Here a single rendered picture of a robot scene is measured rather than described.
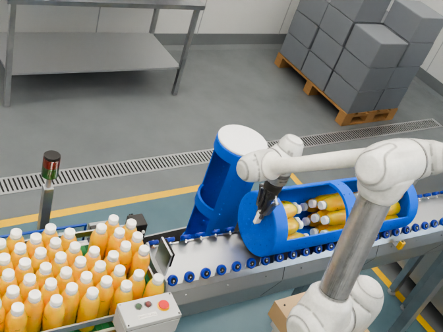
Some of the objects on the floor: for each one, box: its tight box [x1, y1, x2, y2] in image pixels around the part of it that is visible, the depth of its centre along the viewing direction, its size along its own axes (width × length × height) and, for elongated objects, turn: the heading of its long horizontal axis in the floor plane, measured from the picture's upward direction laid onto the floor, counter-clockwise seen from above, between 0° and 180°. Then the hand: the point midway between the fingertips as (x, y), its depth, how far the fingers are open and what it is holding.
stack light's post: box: [37, 183, 54, 230], centre depth 251 cm, size 4×4×110 cm
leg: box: [387, 254, 425, 296], centre depth 372 cm, size 6×6×63 cm
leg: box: [400, 250, 443, 311], centre depth 363 cm, size 6×6×63 cm
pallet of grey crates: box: [274, 0, 443, 126], centre depth 580 cm, size 120×80×119 cm
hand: (258, 217), depth 231 cm, fingers closed, pressing on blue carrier
